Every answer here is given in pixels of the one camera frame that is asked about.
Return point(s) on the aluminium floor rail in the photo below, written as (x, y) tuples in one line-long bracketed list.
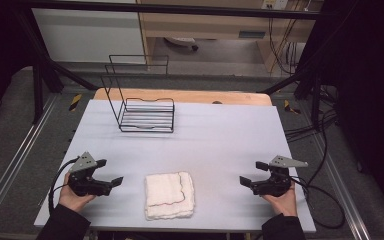
[(16, 156), (341, 190)]

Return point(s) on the pale grey table mat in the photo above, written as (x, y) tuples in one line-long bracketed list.
[(213, 146)]

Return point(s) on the light wooden desk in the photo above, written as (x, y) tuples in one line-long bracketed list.
[(213, 26)]

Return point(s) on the black metal frame stand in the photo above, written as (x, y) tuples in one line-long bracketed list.
[(38, 86), (315, 90)]

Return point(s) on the black metal frame crossbar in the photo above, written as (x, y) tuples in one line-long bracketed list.
[(180, 10)]

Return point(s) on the person's left hand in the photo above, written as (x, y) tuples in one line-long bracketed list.
[(74, 201)]

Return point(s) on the white towel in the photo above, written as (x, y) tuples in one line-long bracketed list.
[(168, 196)]

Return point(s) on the wooden board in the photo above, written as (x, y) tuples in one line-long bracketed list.
[(196, 96)]

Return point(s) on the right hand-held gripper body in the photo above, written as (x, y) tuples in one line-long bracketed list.
[(275, 185)]

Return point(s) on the person's right hand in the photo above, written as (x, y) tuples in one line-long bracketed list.
[(284, 204)]

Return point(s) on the white wall socket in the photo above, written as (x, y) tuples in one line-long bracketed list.
[(275, 4)]

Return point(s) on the white cabinet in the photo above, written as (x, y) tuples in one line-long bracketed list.
[(86, 36)]

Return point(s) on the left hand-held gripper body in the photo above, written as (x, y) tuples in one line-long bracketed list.
[(84, 181)]

